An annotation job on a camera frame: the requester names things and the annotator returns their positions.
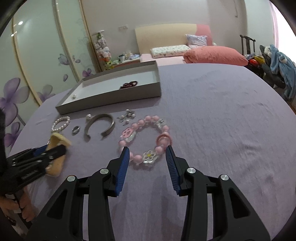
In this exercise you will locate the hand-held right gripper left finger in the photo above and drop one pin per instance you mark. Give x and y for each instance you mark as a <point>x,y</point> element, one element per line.
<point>122,169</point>

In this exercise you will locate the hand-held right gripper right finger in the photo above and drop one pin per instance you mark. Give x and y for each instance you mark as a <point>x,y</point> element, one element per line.
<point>172,171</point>

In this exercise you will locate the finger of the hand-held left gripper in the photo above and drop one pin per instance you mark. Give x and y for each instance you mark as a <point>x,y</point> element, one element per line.
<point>55,153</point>
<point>40,150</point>

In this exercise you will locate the yellow hair claw clip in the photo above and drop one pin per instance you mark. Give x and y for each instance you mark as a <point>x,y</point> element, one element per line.
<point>57,139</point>

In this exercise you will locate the silver cuff bangle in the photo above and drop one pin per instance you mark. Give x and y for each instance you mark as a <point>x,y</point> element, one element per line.
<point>87,134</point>

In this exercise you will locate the silver charm earrings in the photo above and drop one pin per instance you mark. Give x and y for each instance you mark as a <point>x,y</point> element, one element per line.
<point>127,114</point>

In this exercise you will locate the grey cardboard box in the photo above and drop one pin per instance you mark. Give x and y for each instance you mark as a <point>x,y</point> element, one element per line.
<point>111,105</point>

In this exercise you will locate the person's left hand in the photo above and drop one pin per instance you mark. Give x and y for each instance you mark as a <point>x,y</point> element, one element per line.
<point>26,208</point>

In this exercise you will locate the pearl stud earring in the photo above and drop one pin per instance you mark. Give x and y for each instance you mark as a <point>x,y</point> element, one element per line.
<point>88,116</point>

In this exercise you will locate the lavender bed sheet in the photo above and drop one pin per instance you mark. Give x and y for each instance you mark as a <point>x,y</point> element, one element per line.
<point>219,115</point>

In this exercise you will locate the floral sliding wardrobe doors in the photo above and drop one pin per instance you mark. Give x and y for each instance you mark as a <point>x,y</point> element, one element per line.
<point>34,58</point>

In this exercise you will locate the pink and beige nightstand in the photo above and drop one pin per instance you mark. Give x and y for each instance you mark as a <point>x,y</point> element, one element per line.
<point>129,62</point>

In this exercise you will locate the white and green mug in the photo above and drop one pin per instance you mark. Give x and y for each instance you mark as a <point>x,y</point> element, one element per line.
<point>121,58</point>

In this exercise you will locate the pink bed mattress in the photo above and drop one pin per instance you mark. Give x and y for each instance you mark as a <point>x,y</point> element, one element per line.
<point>166,60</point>

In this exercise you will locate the blue tissue pack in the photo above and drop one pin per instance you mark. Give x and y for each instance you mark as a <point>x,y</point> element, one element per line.
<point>134,56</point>

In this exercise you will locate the plush toy tower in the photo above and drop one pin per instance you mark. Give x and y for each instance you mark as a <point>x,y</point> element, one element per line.
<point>101,48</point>

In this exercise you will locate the white floral pillow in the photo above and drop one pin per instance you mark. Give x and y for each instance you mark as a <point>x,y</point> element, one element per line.
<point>168,50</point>

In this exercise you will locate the folded salmon quilt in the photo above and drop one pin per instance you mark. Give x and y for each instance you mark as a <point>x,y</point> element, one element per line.
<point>215,55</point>

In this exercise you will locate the small purple pillow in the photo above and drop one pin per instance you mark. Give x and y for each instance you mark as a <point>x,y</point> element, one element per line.
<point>196,39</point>

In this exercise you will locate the beige and pink headboard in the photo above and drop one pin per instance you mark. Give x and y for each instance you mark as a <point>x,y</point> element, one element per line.
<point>161,34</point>

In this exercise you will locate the red and yellow toys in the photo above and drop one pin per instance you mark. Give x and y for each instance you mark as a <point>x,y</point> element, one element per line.
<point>255,61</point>

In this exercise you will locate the dark grey clothes pile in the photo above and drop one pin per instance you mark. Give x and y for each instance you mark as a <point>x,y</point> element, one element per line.
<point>270,71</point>

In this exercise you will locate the dark wooden chair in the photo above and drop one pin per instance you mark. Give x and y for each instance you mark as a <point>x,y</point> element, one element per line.
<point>247,46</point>

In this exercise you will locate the blue clothing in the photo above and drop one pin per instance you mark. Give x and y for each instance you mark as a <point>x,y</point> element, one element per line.
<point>282,64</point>

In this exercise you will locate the pink curtain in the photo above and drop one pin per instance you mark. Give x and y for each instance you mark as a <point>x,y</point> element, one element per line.
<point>281,18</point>

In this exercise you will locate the white wall socket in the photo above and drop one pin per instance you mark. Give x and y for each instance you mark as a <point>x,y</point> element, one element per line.
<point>123,28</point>

